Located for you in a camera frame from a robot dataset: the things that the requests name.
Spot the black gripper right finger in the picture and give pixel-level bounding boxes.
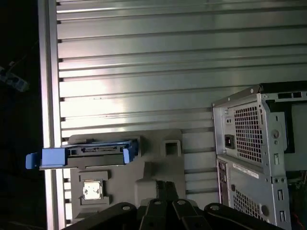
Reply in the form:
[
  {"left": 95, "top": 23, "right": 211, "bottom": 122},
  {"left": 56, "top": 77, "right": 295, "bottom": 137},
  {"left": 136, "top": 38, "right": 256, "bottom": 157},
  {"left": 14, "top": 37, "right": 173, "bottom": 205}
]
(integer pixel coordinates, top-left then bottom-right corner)
[{"left": 166, "top": 181, "right": 280, "bottom": 230}]

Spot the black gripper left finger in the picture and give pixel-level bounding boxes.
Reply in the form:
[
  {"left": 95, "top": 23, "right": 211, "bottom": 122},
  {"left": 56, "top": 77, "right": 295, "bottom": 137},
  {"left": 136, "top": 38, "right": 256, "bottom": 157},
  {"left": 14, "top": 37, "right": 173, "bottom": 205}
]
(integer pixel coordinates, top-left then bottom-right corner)
[{"left": 61, "top": 181, "right": 167, "bottom": 230}]

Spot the hard disk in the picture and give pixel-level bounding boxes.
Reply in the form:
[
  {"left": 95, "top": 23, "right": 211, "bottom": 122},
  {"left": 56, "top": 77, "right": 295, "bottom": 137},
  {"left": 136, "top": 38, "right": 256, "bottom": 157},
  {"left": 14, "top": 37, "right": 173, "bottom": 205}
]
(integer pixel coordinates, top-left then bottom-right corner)
[{"left": 25, "top": 140, "right": 139, "bottom": 170}]

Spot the silver CPU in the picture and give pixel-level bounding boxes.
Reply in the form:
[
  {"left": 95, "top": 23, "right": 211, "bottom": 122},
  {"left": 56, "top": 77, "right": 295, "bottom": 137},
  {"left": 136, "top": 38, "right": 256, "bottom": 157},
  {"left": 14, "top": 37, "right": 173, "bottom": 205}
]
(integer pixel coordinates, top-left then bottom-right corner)
[{"left": 83, "top": 180, "right": 103, "bottom": 200}]

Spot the grey parts rack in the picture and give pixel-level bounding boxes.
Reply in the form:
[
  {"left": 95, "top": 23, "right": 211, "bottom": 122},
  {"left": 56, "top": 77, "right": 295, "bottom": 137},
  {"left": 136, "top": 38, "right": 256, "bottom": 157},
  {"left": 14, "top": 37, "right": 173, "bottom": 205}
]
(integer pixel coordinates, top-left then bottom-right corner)
[{"left": 61, "top": 128, "right": 187, "bottom": 228}]

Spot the black grey PC case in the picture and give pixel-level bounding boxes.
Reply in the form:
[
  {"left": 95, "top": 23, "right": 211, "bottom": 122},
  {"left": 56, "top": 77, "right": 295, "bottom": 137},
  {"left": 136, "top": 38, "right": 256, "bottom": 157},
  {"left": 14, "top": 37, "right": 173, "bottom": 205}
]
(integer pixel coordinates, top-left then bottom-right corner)
[{"left": 211, "top": 82, "right": 307, "bottom": 230}]

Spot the white blue power strip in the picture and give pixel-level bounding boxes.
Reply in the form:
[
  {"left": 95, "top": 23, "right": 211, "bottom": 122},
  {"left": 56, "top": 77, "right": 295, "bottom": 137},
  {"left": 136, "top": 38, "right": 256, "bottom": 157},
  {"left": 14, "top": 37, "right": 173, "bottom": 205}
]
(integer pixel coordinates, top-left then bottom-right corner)
[{"left": 0, "top": 66, "right": 30, "bottom": 92}]

